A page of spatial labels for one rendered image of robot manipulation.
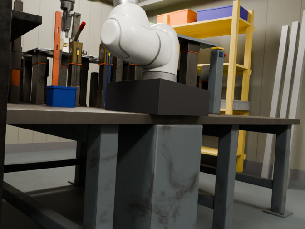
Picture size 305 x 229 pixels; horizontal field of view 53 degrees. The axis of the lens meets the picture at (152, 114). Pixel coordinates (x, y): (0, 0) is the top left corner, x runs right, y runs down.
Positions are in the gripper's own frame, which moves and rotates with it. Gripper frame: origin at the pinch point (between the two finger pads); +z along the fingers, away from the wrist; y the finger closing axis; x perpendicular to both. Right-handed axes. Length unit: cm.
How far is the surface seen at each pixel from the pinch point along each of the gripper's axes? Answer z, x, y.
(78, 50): 9.7, -0.6, -20.2
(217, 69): 9, -93, -37
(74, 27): -3.1, 0.9, -16.2
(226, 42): -55, -258, 100
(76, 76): 23.7, 0.0, -20.5
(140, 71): 18, -33, -33
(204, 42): -5, -76, -40
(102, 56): 10.7, -14.8, -21.0
